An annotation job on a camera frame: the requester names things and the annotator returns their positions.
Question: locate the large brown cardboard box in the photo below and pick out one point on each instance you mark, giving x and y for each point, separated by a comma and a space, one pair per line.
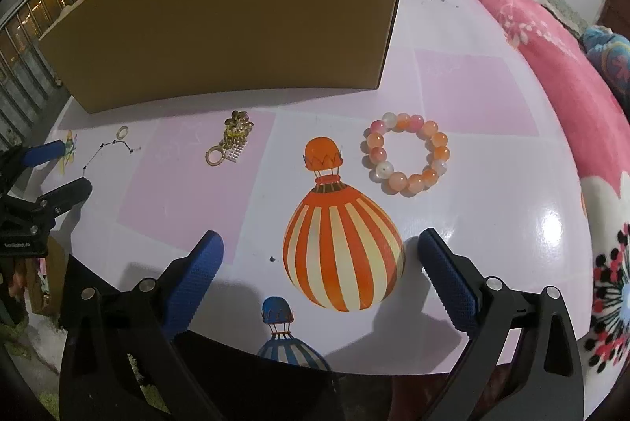
221, 22

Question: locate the blue patterned cushion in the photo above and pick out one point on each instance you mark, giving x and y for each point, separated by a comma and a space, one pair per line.
610, 56

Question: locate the dark red wooden door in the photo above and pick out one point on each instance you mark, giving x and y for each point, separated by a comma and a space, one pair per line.
617, 7

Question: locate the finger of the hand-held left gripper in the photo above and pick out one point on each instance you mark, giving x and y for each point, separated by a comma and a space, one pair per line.
74, 189
44, 152

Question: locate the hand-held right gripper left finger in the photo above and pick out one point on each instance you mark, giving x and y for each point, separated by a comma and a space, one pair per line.
192, 288

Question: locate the white printed table sheet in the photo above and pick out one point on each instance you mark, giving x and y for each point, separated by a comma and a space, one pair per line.
492, 214

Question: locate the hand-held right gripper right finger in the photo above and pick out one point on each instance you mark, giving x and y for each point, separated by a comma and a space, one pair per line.
448, 283

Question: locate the metal railing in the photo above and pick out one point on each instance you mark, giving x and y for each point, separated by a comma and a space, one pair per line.
29, 22

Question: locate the pink floral blanket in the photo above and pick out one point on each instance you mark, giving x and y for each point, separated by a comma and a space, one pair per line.
541, 56

